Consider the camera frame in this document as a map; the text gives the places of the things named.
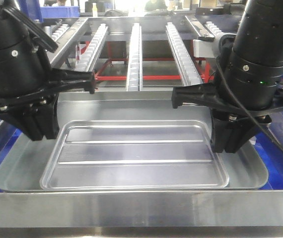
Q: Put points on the front steel rack rail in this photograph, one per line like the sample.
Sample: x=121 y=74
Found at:
x=143 y=214

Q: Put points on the small silver ribbed tray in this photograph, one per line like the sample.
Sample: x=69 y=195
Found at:
x=109 y=155

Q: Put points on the left steel divider rail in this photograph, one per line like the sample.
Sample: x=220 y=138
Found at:
x=67 y=42

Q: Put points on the blue bin under tray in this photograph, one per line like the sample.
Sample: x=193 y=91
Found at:
x=280 y=161

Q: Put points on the white roller track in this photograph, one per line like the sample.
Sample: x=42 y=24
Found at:
x=186 y=68
x=134 y=71
x=89 y=58

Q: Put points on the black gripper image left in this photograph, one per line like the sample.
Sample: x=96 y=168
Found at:
x=20 y=87

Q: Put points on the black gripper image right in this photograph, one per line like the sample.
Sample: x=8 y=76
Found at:
x=226 y=135

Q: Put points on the left white roller track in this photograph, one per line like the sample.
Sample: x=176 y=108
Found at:
x=89 y=58

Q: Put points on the red metal frame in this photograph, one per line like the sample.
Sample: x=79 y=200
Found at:
x=158 y=63

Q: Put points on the centre white roller track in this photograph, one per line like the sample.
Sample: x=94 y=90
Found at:
x=134 y=71

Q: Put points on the far right roller track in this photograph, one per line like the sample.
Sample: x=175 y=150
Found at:
x=213 y=28

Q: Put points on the right white roller track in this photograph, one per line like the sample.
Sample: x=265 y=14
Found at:
x=186 y=68

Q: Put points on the steel divider rail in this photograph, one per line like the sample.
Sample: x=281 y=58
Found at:
x=67 y=42
x=196 y=24

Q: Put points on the right steel divider rail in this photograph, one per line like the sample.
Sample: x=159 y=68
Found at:
x=196 y=24

